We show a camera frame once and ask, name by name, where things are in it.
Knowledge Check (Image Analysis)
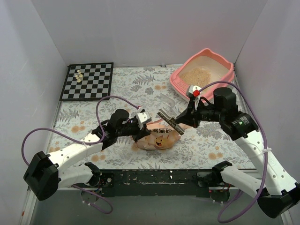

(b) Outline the pink litter box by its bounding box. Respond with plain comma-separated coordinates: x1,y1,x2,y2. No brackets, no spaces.
169,48,235,102

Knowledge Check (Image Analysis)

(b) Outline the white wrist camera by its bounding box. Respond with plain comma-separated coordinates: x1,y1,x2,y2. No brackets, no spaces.
136,106,152,130
186,85,205,109

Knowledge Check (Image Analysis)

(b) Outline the black white chessboard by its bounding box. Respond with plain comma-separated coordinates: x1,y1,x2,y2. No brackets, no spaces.
60,62,114,101

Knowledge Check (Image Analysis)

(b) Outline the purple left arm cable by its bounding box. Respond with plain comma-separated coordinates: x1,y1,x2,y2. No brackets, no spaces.
22,95,143,214

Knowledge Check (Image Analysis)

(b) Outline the floral table mat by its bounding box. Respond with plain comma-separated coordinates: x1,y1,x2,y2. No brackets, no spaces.
47,66,253,169

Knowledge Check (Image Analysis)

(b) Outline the beige bag clip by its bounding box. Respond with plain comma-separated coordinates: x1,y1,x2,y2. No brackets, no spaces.
157,109,185,135

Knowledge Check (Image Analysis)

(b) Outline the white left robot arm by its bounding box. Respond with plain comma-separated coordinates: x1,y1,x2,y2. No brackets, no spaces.
23,109,151,201

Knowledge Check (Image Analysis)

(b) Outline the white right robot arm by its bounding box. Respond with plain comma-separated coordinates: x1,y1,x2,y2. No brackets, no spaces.
175,86,300,218

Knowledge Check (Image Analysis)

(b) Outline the clear plastic scoop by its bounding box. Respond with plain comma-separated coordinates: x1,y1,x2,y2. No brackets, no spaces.
160,94,180,117

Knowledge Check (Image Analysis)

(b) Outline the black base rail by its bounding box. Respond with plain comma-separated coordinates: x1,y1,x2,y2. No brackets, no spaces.
72,168,232,198

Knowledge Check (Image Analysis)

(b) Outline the pink litter bag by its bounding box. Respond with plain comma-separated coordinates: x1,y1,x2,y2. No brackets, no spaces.
134,119,181,150

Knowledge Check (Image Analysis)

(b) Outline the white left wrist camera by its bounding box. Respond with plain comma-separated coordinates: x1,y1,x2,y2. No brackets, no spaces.
136,106,152,130

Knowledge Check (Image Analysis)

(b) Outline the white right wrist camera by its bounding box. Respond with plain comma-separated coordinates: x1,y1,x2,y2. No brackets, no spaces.
186,85,205,109

